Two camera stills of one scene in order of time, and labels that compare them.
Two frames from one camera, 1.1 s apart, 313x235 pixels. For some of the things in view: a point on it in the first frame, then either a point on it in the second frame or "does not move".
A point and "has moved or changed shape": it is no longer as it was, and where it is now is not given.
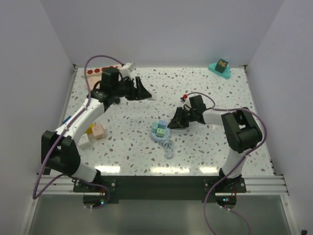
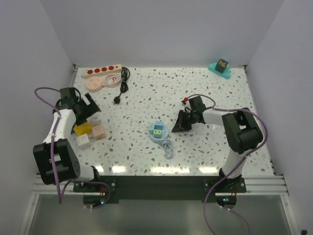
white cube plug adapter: x=84 y=143 does not move
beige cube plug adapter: x=99 y=131 does not move
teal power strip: x=221 y=68 does not move
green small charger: x=160 y=132 has moved or changed shape
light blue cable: x=167 y=143 does not move
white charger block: x=155 y=97 has moved or changed shape
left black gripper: x=139 y=93 → x=91 y=109
